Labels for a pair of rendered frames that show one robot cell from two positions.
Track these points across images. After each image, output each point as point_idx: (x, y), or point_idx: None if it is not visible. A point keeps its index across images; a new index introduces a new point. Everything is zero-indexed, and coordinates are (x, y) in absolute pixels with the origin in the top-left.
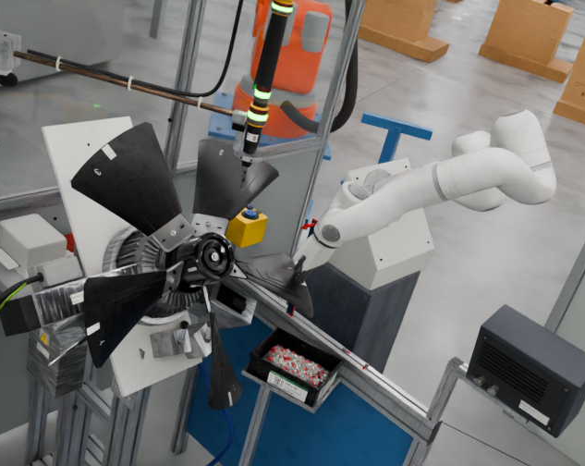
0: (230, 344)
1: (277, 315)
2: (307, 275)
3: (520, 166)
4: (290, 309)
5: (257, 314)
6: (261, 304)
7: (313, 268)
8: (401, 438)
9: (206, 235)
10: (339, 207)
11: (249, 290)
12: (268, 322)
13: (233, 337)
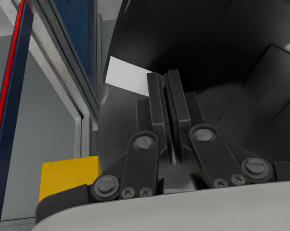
0: (75, 6)
1: (46, 14)
2: (166, 122)
3: None
4: (27, 16)
5: (65, 32)
6: (63, 47)
7: (138, 168)
8: None
9: None
10: None
11: (73, 77)
12: (55, 10)
13: (74, 14)
